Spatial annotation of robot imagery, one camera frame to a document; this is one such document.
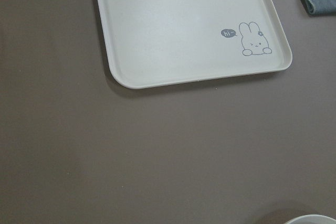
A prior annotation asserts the white rabbit tray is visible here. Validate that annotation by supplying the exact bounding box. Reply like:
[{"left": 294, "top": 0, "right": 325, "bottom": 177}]
[{"left": 98, "top": 0, "right": 292, "bottom": 89}]

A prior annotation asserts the mint green bowl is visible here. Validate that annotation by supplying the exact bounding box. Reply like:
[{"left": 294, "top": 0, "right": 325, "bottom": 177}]
[{"left": 285, "top": 215, "right": 336, "bottom": 224}]

